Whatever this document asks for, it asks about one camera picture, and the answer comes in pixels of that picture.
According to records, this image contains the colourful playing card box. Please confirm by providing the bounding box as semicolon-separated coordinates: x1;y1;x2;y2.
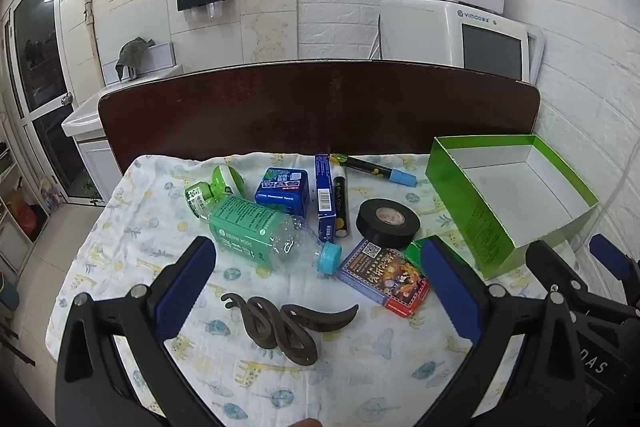
335;239;430;317

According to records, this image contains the black electrical tape roll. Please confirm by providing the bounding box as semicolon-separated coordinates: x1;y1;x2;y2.
356;198;421;251

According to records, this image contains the green cardboard box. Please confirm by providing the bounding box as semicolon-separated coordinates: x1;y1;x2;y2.
425;134;599;279

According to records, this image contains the grey rag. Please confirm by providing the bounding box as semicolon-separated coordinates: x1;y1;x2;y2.
115;37;155;80

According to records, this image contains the white Vimoo appliance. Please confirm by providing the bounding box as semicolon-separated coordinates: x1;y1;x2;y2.
378;0;546;84

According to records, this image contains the white sink cabinet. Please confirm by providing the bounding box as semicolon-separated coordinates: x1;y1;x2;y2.
62;65;183;202

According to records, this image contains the glass door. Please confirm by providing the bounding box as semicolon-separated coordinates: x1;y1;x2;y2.
4;0;102;206

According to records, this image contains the black pen blue cap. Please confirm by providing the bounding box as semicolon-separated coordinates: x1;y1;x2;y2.
329;154;418;187

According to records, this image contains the blue medicine carton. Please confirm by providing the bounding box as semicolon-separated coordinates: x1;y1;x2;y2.
314;154;336;242

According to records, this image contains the small green box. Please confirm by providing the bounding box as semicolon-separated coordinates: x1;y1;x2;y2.
402;236;431;271

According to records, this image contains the storage shelf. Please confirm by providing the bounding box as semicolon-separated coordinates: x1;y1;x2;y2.
1;122;50;285

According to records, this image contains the green mosquito repellent bottle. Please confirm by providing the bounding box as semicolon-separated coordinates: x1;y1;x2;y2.
184;165;244;220

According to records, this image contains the blue gum container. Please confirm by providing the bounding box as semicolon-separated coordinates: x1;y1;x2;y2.
254;167;309;218

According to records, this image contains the dark brown wooden board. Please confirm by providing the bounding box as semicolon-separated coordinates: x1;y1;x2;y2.
98;61;541;168

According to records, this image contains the plastic bottle green label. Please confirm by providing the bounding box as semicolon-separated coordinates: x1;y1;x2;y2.
208;195;342;277

